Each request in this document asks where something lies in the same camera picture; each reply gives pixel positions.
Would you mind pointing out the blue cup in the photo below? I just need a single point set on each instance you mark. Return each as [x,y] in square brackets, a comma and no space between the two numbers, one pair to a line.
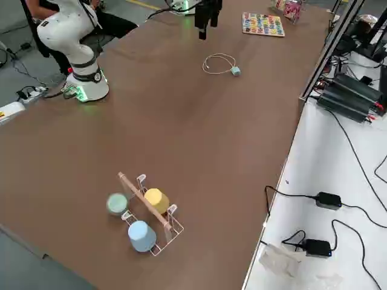
[141,237]

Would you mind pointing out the yellow snack box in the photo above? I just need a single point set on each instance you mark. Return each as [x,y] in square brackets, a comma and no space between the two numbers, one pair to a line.
[278,3]

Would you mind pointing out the aluminium frame profile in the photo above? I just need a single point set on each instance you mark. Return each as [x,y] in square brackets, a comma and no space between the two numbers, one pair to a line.
[328,51]

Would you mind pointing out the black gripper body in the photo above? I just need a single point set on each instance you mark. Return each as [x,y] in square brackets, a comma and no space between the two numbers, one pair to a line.
[207,10]

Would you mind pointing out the colourful alphabet puzzle board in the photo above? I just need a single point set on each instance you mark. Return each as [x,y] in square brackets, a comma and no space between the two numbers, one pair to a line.
[263,24]

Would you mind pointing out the crumpled clear plastic bag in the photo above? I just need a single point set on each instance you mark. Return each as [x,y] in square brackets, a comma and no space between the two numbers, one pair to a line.
[279,259]

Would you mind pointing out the white box yellow label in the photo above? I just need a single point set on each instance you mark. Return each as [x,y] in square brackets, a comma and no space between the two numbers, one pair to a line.
[12,112]

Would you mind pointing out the white charger power adapter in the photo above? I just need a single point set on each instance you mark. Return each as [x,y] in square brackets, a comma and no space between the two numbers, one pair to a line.
[236,71]

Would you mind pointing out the white power strip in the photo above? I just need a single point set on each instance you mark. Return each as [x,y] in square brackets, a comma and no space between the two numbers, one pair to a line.
[33,92]

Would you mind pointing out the pink printed snack packet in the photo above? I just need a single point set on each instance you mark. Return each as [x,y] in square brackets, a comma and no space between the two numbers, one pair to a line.
[292,9]

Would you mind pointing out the yellow cup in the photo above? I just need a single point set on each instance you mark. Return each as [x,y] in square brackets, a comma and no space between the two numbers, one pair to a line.
[157,199]

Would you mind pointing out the black ribbed power supply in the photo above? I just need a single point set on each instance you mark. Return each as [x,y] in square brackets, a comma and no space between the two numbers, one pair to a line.
[341,105]
[359,93]

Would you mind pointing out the black camera stand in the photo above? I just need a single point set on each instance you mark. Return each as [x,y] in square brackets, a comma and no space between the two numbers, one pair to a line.
[370,33]

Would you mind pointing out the black power adapter brick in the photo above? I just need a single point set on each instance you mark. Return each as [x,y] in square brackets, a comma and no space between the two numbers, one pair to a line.
[317,247]
[329,200]

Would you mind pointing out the green cup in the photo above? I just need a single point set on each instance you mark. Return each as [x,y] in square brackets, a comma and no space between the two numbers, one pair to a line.
[117,204]

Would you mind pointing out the clear cup rack wooden bar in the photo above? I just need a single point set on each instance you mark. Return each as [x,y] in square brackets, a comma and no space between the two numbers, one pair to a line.
[142,196]

